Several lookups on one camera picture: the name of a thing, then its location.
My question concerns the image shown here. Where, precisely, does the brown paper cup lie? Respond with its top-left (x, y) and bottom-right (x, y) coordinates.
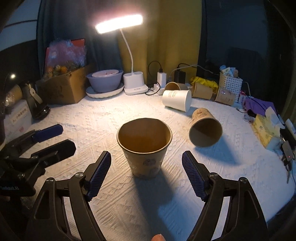
top-left (116, 118), bottom-right (173, 179)
top-left (165, 82), bottom-right (188, 90)
top-left (192, 82), bottom-right (213, 100)
top-left (189, 108), bottom-right (223, 148)
top-left (215, 86), bottom-right (236, 106)

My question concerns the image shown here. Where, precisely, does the brown paper cup lying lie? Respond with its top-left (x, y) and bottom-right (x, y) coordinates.
top-left (189, 108), bottom-right (223, 148)

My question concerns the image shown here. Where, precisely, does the white paper cup lying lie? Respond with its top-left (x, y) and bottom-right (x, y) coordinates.
top-left (162, 90), bottom-right (192, 112)

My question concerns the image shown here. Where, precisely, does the white label box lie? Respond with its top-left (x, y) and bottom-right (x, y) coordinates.
top-left (4, 99), bottom-right (33, 143)

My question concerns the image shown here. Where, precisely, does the cardboard box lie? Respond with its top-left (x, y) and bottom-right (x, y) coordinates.
top-left (36, 64), bottom-right (95, 105)

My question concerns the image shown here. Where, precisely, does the black electronic device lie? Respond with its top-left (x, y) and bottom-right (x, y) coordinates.
top-left (281, 141), bottom-right (295, 166)

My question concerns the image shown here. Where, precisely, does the white plate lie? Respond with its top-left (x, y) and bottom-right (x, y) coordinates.
top-left (85, 82), bottom-right (125, 99)

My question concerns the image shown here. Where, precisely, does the thumb tip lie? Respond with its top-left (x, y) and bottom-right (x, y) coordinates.
top-left (151, 233), bottom-right (166, 241)

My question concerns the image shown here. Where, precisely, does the yellow tissue pack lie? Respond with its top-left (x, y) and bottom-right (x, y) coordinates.
top-left (252, 106), bottom-right (285, 150)

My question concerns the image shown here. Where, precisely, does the pink plastic bag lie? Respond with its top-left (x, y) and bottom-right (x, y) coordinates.
top-left (43, 39), bottom-right (87, 79)

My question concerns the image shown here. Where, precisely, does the purple bowl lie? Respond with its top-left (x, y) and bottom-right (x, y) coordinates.
top-left (87, 69), bottom-right (123, 93)

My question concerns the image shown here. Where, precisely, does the purple cloth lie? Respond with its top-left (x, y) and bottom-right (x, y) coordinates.
top-left (243, 96), bottom-right (276, 118)

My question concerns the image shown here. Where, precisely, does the white desk lamp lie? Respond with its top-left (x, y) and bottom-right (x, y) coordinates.
top-left (94, 14), bottom-right (149, 95)

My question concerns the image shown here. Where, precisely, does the white perforated basket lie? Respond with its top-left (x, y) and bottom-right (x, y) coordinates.
top-left (219, 73), bottom-right (243, 102)

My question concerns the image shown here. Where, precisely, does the yellow plastic bag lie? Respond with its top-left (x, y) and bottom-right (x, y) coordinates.
top-left (189, 76), bottom-right (219, 93)

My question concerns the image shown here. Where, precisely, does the white charger plug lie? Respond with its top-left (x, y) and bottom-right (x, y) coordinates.
top-left (157, 72), bottom-right (167, 88)

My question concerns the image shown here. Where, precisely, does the black power adapter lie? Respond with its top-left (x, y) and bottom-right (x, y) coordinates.
top-left (174, 70), bottom-right (186, 84)

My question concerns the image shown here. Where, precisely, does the yellow curtain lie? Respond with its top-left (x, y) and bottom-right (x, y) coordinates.
top-left (115, 1), bottom-right (202, 85)

